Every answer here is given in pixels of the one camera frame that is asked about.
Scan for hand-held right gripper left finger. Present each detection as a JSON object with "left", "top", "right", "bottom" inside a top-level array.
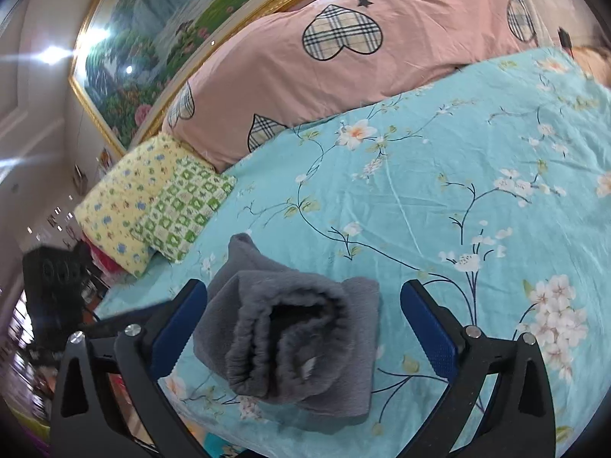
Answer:
[{"left": 50, "top": 279, "right": 208, "bottom": 458}]

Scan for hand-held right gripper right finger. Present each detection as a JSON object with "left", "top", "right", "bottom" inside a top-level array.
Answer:
[{"left": 400, "top": 279, "right": 557, "bottom": 458}]

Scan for grey fleece pants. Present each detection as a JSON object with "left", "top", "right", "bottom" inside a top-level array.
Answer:
[{"left": 193, "top": 233, "right": 381, "bottom": 427}]

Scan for red cloth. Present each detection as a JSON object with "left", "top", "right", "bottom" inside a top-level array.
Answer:
[{"left": 88, "top": 243, "right": 127, "bottom": 275}]

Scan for green checked pillow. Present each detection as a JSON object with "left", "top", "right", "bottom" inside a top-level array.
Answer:
[{"left": 130, "top": 156, "right": 237, "bottom": 263}]

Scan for black speaker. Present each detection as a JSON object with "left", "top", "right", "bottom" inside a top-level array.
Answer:
[{"left": 23, "top": 242, "right": 92, "bottom": 342}]

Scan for yellow patterned pillow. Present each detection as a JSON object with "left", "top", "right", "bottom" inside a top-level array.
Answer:
[{"left": 74, "top": 134, "right": 201, "bottom": 277}]

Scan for light blue floral bedsheet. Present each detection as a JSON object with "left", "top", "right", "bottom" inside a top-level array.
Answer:
[{"left": 93, "top": 48, "right": 611, "bottom": 458}]

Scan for pink quilt with plaid hearts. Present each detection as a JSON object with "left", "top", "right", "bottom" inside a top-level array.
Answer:
[{"left": 162, "top": 0, "right": 574, "bottom": 173}]

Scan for gold framed landscape painting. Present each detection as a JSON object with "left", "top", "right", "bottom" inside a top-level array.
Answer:
[{"left": 69, "top": 0, "right": 397, "bottom": 158}]

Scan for tan fluffy object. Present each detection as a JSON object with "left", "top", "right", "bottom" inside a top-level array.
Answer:
[{"left": 573, "top": 45, "right": 611, "bottom": 81}]

